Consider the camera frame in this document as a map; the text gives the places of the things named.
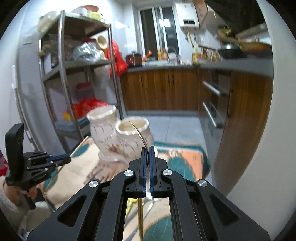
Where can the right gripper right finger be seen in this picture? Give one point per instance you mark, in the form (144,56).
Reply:
(159,175)

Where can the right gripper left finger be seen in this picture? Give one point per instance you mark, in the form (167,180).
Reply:
(137,175)

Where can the black range hood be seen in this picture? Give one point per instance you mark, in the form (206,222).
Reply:
(239,15)

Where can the metal storage shelf rack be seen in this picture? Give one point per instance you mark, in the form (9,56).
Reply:
(58,83)

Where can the clear plastic bag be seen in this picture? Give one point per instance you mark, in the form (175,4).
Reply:
(86,51)

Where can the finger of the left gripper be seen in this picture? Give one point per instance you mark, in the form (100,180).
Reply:
(62,162)
(59,157)

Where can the window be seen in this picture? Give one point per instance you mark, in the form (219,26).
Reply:
(158,31)

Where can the person's left hand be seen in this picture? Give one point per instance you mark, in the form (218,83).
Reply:
(14,193)

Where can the built-in oven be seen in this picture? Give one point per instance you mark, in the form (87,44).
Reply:
(216,89)

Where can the yellow oil bottle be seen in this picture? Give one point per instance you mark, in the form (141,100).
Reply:
(196,57)

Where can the wooden upper cabinets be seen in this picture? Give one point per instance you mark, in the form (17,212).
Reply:
(201,9)

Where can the white ceramic utensil holder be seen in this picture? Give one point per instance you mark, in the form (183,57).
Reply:
(118,140)

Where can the hanging red plastic bag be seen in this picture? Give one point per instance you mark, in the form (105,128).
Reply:
(120,65)

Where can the black wok with lid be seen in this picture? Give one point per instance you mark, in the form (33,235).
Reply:
(230,51)

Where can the kitchen faucet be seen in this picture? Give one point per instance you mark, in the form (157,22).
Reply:
(172,55)

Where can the white water heater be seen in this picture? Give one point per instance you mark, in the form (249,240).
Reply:
(187,15)

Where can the brown frying pan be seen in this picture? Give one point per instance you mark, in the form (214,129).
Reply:
(247,47)

